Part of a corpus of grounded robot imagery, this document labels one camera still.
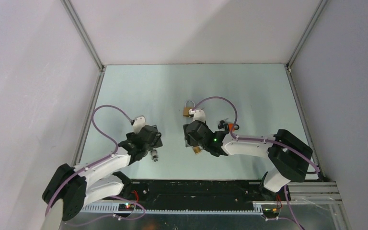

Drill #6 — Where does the large brass padlock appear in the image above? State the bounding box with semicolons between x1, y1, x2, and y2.
183;100;196;117

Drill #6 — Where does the small brass padlock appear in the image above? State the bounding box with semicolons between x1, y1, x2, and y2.
192;146;202;155

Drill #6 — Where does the orange black padlock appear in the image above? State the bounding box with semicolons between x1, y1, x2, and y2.
227;123;240;132

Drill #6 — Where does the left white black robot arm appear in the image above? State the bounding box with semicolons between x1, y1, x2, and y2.
42;125;162;221

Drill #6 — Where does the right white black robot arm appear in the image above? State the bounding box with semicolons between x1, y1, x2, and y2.
183;121;313;193

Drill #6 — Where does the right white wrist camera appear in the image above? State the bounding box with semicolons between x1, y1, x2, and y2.
189;108;207;123

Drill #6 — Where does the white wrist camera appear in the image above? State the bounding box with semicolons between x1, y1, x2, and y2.
131;115;147;134
189;108;207;123

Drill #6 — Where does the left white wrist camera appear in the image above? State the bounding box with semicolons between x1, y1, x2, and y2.
131;115;147;134

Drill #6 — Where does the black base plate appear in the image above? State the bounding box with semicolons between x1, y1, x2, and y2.
113;172;290;210

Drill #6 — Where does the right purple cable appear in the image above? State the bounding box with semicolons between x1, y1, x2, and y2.
193;96;321;230

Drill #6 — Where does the slotted grey cable duct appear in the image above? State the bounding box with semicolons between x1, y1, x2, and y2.
78;201;263;215

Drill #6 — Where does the left aluminium frame post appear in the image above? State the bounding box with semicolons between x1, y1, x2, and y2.
60;0;105;75

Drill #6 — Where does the aluminium frame post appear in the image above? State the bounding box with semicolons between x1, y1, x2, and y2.
285;0;329;74
60;0;105;75

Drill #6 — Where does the right aluminium frame post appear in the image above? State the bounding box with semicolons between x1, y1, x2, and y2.
285;0;329;74

